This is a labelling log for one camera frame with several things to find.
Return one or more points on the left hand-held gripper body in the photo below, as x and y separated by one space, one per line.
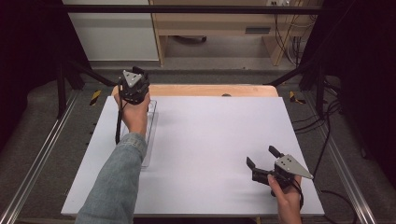
132 79

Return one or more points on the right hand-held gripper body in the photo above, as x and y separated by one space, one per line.
291 166

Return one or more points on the clear plastic packaging box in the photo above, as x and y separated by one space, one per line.
152 130

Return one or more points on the person's right hand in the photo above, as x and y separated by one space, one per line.
288 202

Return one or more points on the person's left hand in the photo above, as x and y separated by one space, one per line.
135 116

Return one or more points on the white cabinet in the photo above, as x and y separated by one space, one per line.
118 37

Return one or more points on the yellow black floor tape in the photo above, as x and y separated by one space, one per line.
95 97
293 98

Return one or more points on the light wooden table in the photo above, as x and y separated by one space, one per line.
202 90

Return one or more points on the light wooden desk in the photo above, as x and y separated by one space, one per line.
211 21

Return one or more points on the black curtain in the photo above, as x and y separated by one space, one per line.
28 62
364 77

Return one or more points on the white power strip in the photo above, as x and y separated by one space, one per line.
278 2

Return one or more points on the black frame strut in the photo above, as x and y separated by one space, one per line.
90 73
289 74

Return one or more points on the aluminium floor rail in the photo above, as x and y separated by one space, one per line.
342 165
40 155

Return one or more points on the black horizontal frame bar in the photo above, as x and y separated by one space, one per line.
186 9

